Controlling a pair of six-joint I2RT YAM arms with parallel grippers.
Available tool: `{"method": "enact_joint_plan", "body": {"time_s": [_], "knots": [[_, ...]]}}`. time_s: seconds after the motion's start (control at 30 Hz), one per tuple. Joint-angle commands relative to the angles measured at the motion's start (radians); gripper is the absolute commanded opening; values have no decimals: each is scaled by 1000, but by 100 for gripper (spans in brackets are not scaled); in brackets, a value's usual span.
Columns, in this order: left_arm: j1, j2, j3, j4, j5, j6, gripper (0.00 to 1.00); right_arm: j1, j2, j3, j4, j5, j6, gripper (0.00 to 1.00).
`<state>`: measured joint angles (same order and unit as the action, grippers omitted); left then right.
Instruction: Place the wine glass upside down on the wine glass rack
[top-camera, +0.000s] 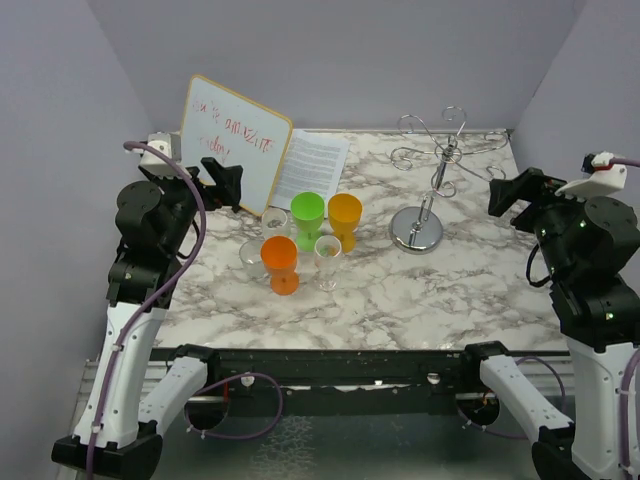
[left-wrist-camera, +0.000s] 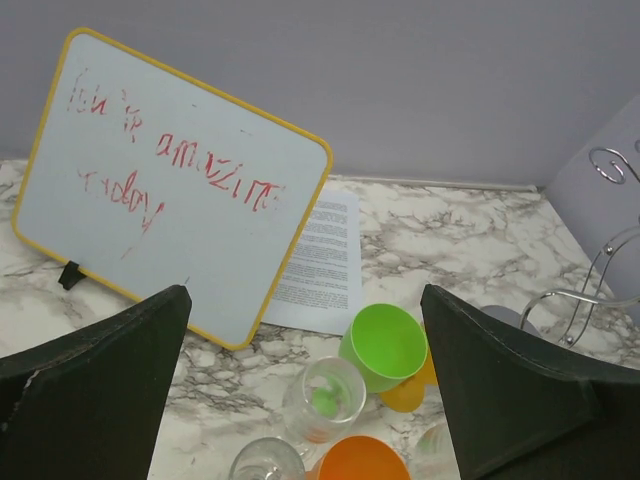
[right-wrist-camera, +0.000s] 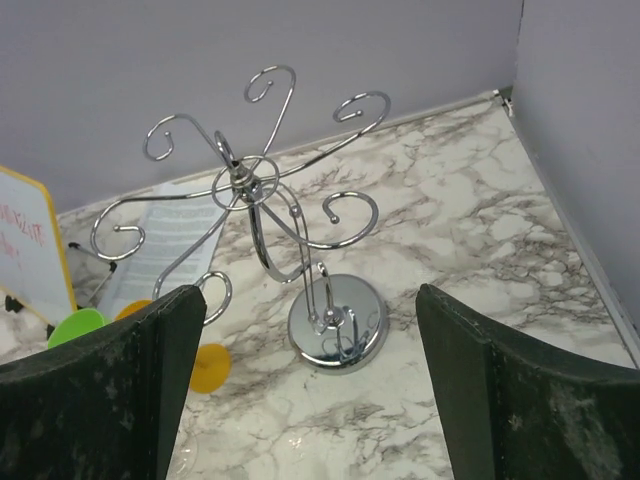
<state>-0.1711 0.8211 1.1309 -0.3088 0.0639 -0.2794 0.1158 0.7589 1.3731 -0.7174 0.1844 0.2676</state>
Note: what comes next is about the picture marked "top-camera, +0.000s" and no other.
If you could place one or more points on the clear wine glass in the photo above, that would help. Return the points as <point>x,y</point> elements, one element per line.
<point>327,258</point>

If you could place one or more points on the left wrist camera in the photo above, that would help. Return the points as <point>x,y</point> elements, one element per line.
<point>169,145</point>

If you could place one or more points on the printed paper sheet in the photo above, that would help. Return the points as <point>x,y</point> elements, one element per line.
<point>313,163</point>

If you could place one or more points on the clear glass front left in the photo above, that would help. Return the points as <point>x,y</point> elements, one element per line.
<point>250,257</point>

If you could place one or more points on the orange plastic wine glass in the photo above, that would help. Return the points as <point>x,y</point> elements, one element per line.
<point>279,256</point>

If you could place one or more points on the green plastic wine glass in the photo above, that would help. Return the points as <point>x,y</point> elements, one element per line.
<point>308,210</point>

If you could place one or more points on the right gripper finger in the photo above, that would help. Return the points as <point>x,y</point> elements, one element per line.
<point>525,221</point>
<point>504,193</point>

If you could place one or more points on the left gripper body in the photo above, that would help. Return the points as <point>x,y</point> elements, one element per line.
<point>208,194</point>

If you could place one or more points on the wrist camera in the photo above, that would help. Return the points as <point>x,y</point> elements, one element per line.
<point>169,145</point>
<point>603,177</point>

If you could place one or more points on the chrome wine glass rack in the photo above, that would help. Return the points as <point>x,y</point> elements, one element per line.
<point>417,229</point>

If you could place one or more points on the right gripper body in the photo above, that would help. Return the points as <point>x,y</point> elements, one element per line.
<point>542,193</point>

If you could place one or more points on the yellow framed whiteboard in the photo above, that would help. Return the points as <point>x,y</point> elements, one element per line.
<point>235,130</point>

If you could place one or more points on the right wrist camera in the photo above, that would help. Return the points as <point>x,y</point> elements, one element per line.
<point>603,177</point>

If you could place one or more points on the clear glass back left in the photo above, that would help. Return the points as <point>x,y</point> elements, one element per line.
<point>275,222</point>

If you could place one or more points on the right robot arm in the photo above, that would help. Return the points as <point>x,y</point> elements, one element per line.
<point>585,238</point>

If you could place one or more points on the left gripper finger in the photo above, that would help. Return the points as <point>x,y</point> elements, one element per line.
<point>227,197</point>
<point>228,178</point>

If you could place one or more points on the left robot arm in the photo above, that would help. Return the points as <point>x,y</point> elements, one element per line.
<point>120,434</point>

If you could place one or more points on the yellow plastic wine glass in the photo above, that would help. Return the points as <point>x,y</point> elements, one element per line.
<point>345,212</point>

